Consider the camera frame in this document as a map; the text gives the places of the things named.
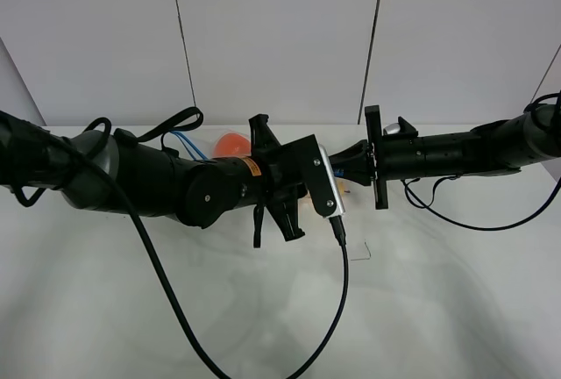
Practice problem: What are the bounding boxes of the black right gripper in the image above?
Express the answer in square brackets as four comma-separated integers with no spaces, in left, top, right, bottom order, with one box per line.
[330,105,421,210]

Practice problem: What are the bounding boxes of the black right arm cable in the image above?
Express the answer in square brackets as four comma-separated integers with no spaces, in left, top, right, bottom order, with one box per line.
[402,89,561,232]

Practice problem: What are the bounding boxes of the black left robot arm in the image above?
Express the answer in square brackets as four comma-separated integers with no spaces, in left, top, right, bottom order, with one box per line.
[1,112,305,247]

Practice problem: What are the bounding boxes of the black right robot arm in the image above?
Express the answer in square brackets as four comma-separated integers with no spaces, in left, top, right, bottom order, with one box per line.
[330,101,560,210]

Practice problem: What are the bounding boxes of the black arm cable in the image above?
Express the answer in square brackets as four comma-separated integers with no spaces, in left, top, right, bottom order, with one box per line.
[402,89,561,232]
[12,106,350,379]

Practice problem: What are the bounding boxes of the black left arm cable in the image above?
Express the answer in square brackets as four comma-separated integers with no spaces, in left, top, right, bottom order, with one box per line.
[12,106,350,379]

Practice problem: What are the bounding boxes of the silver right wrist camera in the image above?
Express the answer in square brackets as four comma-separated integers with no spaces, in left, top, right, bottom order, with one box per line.
[383,123,401,136]

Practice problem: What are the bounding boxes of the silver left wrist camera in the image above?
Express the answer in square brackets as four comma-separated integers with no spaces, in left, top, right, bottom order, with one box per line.
[280,133,347,220]

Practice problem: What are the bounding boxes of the clear zip bag blue seal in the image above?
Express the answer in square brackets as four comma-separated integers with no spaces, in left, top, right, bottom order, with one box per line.
[168,128,352,204]

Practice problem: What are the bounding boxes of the orange tomato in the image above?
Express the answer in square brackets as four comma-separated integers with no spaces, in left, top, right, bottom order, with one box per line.
[212,132,252,158]

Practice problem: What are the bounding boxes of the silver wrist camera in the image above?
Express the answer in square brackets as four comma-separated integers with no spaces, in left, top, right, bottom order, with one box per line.
[280,133,347,220]
[383,123,401,136]

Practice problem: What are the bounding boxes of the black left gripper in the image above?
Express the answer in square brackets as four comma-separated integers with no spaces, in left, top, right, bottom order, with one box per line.
[249,114,307,247]

